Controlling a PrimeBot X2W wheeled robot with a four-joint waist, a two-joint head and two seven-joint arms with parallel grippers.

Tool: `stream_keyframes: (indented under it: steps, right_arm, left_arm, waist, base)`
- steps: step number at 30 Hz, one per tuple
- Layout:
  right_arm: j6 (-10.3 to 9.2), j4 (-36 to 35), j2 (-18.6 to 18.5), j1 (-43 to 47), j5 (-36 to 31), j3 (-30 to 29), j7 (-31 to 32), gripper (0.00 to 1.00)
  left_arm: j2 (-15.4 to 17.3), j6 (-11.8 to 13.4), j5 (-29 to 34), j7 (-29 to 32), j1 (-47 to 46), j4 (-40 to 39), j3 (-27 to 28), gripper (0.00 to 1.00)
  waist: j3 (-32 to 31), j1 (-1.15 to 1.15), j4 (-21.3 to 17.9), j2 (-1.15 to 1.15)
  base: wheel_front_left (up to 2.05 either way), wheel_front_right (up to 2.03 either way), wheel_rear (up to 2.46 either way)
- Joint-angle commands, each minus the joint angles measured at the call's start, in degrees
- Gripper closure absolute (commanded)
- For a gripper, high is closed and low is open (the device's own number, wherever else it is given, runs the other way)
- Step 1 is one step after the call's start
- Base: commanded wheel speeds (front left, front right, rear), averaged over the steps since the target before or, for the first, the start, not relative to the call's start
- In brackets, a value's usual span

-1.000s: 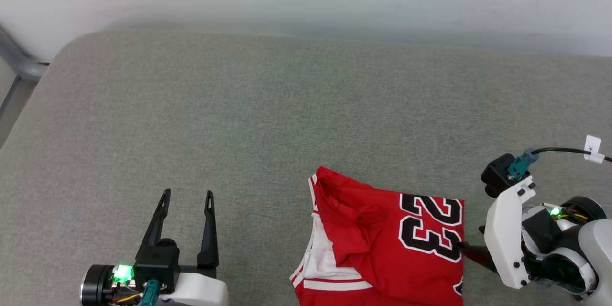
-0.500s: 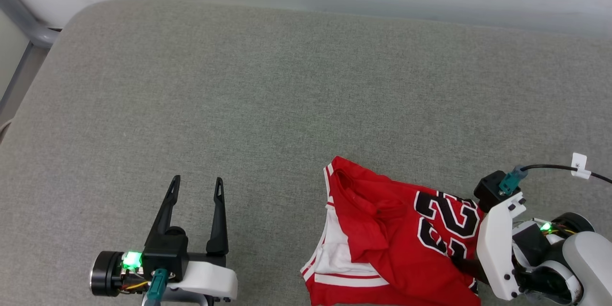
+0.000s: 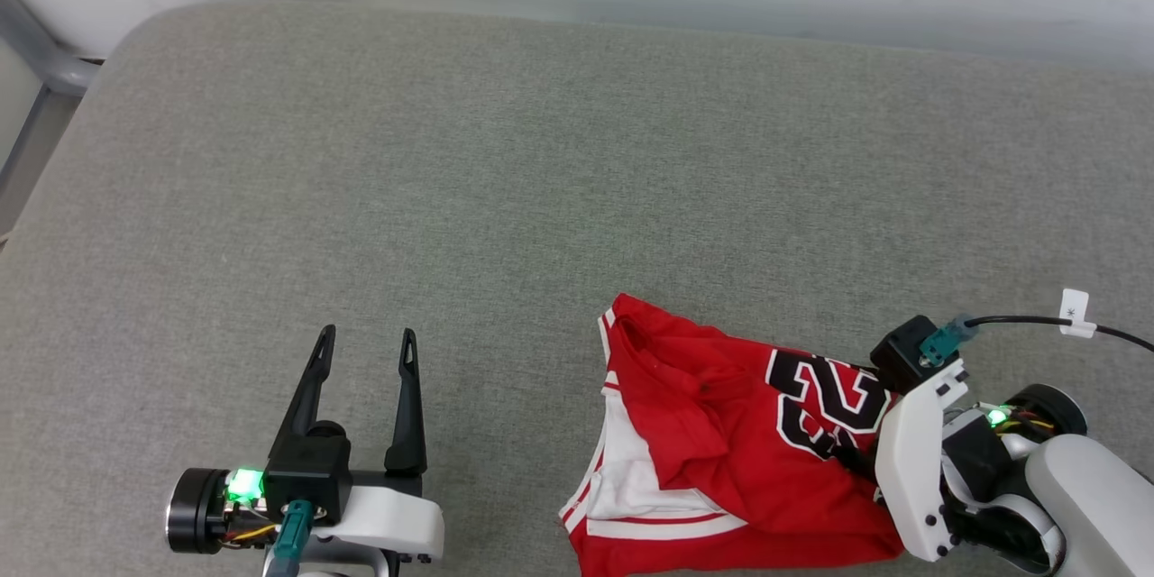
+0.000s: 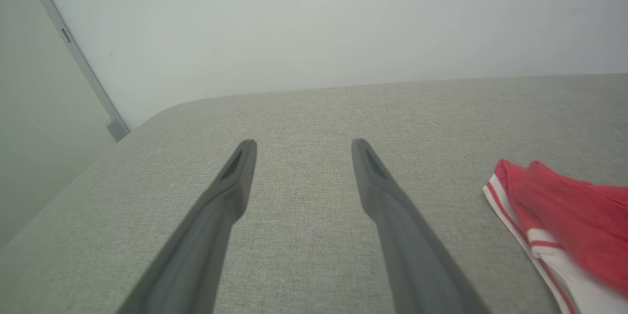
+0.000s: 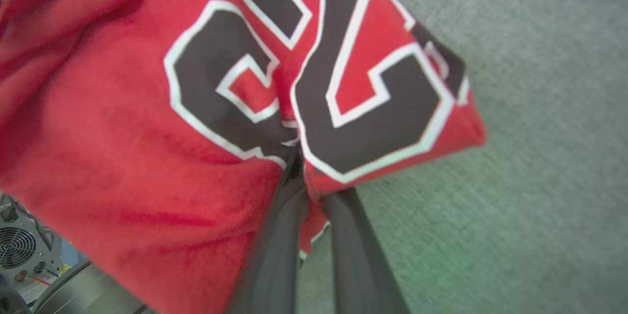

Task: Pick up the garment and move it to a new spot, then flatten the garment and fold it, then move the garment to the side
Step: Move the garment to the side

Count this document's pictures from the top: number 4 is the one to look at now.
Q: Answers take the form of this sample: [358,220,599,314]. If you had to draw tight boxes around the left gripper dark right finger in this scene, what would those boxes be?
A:
[350,138,492,314]

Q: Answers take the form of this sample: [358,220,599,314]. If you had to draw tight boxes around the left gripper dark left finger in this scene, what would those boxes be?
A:
[114,139,258,314]

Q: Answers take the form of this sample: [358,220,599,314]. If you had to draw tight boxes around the red white sports shirt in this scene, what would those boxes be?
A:
[482,158,628,314]

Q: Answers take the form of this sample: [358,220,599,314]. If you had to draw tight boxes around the grey metal frame pipe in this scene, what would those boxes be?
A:
[18,0,131,143]

